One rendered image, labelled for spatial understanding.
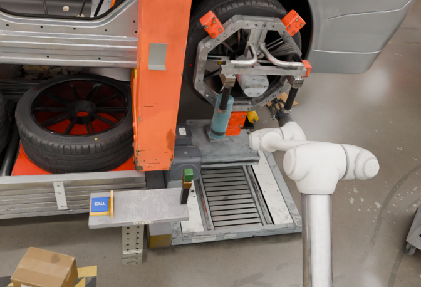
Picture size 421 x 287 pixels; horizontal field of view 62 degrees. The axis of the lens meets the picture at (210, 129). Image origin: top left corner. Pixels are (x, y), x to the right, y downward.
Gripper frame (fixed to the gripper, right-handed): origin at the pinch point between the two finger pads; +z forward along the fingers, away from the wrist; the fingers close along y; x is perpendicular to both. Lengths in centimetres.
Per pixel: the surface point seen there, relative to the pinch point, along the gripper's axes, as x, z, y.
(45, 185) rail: 67, -33, -106
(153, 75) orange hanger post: 82, -42, -24
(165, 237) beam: 8, -51, -84
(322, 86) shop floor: -122, 105, 32
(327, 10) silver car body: 21, 10, 49
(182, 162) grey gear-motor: 21, -25, -56
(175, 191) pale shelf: 31, -49, -57
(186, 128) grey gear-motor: 21, -2, -50
